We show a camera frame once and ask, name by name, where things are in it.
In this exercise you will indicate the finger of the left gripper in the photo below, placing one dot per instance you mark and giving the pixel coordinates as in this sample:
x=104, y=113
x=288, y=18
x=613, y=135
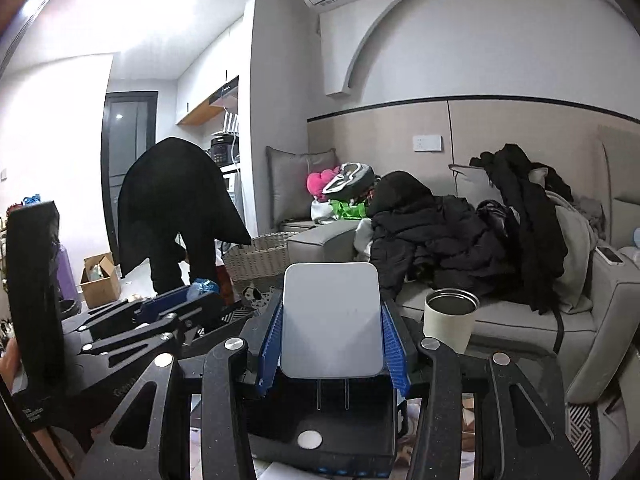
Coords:
x=160, y=302
x=123, y=341

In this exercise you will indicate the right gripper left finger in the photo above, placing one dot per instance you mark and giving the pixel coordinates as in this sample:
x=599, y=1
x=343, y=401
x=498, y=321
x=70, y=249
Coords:
x=148, y=436

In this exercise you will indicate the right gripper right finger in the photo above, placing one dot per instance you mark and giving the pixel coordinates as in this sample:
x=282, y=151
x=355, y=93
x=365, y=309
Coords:
x=518, y=435

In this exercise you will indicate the white square charger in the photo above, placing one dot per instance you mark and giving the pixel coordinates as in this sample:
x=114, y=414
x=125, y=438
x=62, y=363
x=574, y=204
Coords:
x=332, y=321

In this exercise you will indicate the blue small bottle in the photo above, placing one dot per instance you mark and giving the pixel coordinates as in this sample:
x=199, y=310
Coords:
x=200, y=287

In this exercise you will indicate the person's left hand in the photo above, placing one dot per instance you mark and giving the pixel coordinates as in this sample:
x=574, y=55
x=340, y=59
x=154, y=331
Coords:
x=10, y=363

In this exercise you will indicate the anime printed desk mat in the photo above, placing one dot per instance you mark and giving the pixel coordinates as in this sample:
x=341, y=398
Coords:
x=225, y=451

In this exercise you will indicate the cream tumbler cup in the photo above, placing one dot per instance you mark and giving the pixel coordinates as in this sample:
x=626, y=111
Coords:
x=449, y=316

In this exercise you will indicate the cardboard box on floor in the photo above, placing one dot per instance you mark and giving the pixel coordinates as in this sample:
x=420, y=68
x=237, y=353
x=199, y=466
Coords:
x=99, y=281

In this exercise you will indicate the black cardboard box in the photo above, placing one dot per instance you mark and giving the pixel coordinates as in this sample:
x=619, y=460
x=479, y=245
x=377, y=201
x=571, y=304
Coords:
x=305, y=388

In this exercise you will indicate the person in black clothes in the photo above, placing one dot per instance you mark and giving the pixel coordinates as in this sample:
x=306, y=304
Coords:
x=173, y=206

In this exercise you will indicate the purple yoga mat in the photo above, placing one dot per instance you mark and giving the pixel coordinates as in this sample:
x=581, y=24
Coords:
x=66, y=284

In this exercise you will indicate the wicker basket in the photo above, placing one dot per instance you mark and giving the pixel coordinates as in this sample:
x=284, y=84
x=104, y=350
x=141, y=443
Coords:
x=265, y=256

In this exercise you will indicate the black jacket pile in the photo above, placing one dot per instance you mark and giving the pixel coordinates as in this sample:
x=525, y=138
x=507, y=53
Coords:
x=445, y=242

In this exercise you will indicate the grey cushion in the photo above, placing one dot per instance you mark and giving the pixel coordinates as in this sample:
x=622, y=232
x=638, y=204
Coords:
x=288, y=173

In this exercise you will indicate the black microwave oven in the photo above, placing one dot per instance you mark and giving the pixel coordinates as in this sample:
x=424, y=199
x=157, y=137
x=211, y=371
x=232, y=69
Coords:
x=224, y=148

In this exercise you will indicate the pink plush toy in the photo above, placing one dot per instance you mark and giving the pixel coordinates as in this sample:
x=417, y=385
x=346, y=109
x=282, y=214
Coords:
x=316, y=181

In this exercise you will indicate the black glass door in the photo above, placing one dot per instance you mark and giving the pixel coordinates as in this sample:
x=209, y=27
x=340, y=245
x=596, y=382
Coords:
x=128, y=130

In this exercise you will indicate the grey black helmet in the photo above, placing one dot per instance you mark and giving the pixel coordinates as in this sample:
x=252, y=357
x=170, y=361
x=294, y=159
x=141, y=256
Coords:
x=352, y=180

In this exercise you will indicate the light blue pillow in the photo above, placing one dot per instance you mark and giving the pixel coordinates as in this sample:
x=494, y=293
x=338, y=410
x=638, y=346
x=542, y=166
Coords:
x=635, y=253

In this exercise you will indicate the white wall switch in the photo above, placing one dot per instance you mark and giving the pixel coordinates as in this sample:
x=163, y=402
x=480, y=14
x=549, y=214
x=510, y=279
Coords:
x=427, y=143

